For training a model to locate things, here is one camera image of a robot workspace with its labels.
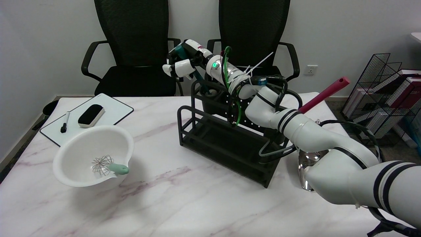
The white plastic mixing bowl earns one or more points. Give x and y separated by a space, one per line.
85 144

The blue sponge bottle brush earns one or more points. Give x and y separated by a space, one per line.
200 79

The dark purple book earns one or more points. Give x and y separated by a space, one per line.
399 82

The pink bottle brush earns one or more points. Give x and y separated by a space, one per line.
325 90

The black whiteboard eraser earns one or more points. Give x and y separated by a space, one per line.
90 115

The white book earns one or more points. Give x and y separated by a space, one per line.
376 123

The black metal dish rack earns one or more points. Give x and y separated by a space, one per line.
223 144

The small white whiteboard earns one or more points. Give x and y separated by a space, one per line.
111 110

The shiny metal ladle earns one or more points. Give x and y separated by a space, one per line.
306 164

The white wall socket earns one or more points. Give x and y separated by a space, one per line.
310 70

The red book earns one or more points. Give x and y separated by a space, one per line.
409 95

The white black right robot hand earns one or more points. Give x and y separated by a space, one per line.
185 67

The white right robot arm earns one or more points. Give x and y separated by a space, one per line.
315 135

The black whiteboard marker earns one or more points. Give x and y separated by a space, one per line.
64 125

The black mesh office chair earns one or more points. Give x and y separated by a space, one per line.
253 26
135 33

